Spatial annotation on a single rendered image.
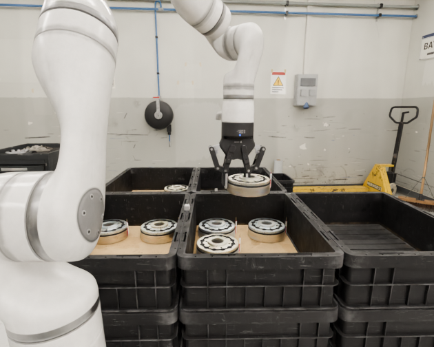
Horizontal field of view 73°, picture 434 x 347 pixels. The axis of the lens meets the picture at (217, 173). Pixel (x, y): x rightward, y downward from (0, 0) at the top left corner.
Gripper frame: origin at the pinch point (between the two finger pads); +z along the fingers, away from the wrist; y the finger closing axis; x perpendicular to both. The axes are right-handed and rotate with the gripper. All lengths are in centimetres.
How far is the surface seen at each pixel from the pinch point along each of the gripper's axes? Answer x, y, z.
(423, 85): 295, 286, -46
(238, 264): -22.5, -2.8, 9.2
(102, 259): -20.8, -26.1, 8.3
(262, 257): -22.7, 1.2, 7.7
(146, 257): -21.0, -18.7, 7.9
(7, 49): 335, -231, -80
